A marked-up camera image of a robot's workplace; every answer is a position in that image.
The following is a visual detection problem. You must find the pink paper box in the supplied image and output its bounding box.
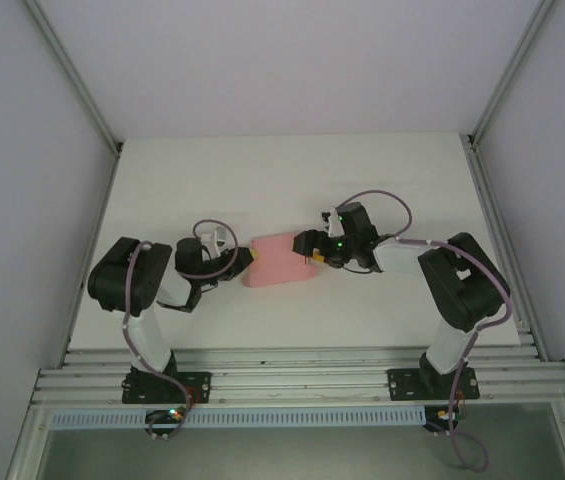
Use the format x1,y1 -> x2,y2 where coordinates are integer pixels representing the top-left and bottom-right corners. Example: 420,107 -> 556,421
240,231 -> 321,290

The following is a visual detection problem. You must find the grey lower panel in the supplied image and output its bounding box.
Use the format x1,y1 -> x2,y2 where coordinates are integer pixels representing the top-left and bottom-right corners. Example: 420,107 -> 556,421
36,427 -> 565,480

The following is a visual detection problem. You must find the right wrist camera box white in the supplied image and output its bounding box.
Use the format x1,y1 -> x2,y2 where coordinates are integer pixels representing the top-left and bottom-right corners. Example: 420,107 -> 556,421
319,205 -> 346,236

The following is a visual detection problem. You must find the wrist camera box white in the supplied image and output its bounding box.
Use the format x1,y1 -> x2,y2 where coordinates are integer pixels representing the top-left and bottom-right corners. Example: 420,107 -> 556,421
319,205 -> 346,236
200,227 -> 231,251

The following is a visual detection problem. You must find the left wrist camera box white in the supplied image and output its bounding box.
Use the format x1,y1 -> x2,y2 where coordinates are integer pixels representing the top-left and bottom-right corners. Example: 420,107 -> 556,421
200,227 -> 231,251

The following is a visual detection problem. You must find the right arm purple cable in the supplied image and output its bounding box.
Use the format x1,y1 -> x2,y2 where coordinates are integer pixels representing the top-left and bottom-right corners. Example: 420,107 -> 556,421
336,189 -> 513,474

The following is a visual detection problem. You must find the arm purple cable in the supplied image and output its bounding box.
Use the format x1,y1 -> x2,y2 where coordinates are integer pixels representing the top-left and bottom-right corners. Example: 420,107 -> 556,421
121,219 -> 240,426
336,189 -> 513,474

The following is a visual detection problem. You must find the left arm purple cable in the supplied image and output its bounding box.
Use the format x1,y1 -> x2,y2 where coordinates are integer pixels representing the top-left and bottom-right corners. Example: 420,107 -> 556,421
121,219 -> 240,426

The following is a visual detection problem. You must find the aluminium side rail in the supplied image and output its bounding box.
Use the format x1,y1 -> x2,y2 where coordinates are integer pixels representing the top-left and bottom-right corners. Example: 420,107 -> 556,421
56,144 -> 123,369
464,134 -> 548,361

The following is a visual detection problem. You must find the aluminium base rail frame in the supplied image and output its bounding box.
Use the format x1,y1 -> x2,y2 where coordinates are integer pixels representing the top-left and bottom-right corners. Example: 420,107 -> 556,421
31,347 -> 565,409

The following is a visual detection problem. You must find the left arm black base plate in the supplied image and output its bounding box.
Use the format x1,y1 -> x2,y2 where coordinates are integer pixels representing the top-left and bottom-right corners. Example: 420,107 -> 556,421
121,372 -> 212,405

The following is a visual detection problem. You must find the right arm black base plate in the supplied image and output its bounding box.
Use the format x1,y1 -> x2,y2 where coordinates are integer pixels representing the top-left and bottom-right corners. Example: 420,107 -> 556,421
387,368 -> 481,401

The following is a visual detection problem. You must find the slotted light blue cable duct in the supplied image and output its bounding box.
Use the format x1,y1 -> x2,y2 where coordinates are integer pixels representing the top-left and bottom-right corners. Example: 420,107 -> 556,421
50,405 -> 426,430

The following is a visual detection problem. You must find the aluminium corner post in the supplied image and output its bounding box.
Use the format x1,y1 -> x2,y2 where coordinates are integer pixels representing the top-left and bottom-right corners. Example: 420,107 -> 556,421
466,0 -> 558,151
24,0 -> 124,156

